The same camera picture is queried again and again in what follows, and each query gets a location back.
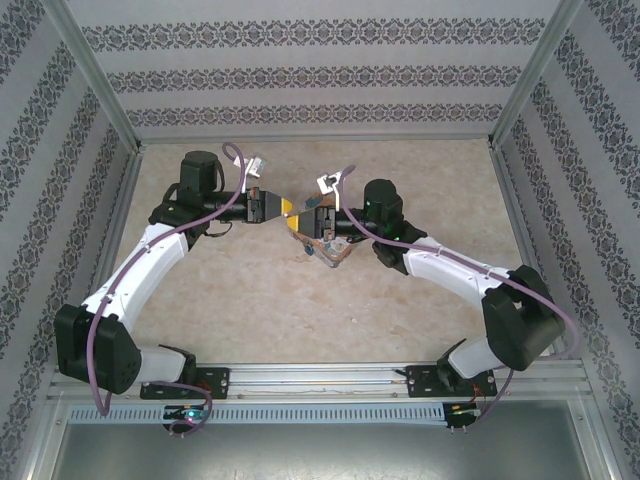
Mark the orange bear print tin box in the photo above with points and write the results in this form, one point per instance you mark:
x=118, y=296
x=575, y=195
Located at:
x=335, y=252

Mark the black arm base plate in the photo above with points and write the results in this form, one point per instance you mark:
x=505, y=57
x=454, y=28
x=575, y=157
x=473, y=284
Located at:
x=215, y=380
x=420, y=380

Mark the grey metal sheet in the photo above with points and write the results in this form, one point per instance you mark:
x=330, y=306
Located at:
x=320, y=455

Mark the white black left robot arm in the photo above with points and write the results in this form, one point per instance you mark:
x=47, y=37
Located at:
x=135, y=280

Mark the aluminium frame post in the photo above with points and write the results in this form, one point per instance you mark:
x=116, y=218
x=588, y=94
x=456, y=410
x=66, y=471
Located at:
x=533, y=70
x=92, y=70

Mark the small teal padlock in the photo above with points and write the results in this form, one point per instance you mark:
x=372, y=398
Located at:
x=309, y=250

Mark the small green lit circuit board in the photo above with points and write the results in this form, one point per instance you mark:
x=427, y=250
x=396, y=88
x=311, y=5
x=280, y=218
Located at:
x=187, y=414
x=462, y=412

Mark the aluminium frame bar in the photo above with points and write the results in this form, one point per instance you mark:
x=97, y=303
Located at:
x=300, y=141
x=119, y=225

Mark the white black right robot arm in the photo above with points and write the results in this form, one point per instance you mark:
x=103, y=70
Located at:
x=440, y=265

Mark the aluminium mounting rail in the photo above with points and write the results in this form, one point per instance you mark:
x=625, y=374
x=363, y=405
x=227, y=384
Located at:
x=310, y=375

